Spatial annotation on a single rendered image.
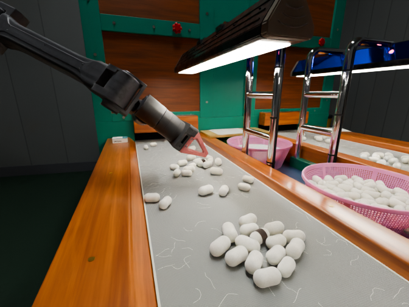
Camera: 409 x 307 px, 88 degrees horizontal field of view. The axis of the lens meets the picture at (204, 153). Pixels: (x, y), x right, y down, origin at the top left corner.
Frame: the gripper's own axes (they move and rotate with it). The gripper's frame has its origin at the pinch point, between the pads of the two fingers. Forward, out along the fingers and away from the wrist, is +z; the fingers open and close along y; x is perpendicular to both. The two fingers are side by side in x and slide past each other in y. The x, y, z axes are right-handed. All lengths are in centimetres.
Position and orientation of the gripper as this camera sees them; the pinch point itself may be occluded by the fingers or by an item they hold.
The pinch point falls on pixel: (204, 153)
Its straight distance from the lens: 55.3
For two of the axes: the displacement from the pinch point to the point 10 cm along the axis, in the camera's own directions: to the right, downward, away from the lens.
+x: -6.2, 7.9, 0.0
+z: 7.2, 5.6, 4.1
